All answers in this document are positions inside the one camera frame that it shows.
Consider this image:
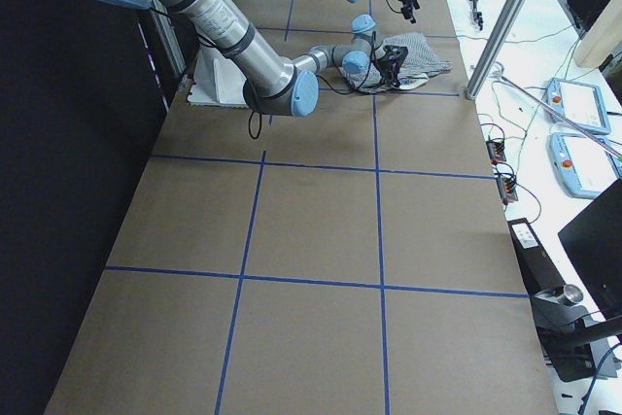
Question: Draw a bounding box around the upper orange terminal board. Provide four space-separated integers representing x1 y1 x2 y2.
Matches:
486 139 506 165

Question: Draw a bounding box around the lower orange terminal board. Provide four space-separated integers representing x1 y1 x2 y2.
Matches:
496 173 518 206

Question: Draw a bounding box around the aluminium frame post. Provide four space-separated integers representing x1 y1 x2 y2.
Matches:
465 0 557 101

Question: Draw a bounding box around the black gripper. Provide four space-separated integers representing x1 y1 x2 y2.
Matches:
374 56 400 89
398 0 419 23

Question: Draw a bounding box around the lower blue teach pendant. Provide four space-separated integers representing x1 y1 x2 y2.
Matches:
548 132 621 199

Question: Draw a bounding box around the black box white label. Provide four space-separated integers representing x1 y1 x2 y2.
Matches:
507 218 566 295

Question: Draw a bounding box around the blue teach pendant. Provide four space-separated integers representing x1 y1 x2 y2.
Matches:
545 78 611 135
548 132 621 199

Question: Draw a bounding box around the long metal rod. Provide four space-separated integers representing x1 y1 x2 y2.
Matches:
499 74 621 161

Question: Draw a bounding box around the upper blue teach pendant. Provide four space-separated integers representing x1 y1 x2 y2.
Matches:
545 78 611 135

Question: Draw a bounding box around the orange terminal board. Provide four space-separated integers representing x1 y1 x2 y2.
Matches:
496 173 518 206
486 139 506 165

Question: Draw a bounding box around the silver metal cylinder clamp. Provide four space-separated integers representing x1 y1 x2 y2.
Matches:
535 284 584 307

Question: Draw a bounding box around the black monitor lower right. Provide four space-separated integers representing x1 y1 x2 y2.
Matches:
558 180 621 318

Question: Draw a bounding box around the striped polo shirt white collar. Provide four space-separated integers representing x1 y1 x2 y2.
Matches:
339 32 452 94

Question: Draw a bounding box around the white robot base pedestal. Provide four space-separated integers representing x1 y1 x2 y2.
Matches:
188 47 247 108

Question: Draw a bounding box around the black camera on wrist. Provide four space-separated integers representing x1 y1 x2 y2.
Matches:
383 45 408 63

